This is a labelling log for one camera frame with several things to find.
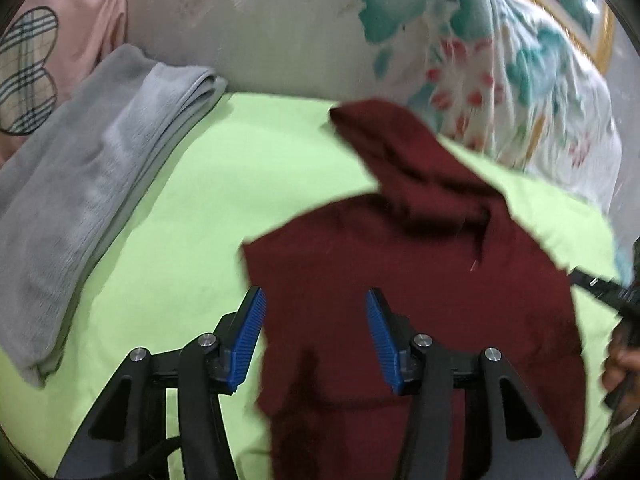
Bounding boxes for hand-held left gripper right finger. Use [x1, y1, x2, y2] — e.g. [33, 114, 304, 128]
[365, 287, 576, 480]

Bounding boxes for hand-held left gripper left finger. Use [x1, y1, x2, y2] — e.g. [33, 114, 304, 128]
[55, 286, 267, 480]

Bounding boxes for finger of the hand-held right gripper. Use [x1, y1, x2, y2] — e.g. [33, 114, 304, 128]
[569, 267, 640, 317]

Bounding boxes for maroon knit sweater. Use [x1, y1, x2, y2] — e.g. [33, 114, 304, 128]
[241, 100, 587, 480]

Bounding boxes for person's right hand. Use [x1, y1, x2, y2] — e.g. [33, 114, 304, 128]
[601, 342, 636, 395]

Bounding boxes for light green bed sheet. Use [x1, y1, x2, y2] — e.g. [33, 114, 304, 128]
[0, 91, 623, 480]

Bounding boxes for grey folded blanket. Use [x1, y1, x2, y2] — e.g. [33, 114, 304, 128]
[0, 43, 228, 387]

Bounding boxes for white floral quilt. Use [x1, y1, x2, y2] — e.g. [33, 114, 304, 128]
[127, 0, 623, 211]

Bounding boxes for pink pillow with plaid heart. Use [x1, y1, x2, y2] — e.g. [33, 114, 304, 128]
[0, 0, 137, 168]

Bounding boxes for black cable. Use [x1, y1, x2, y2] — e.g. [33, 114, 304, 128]
[112, 436, 183, 480]

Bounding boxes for gold picture frame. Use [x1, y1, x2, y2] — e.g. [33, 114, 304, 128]
[475, 0, 616, 73]

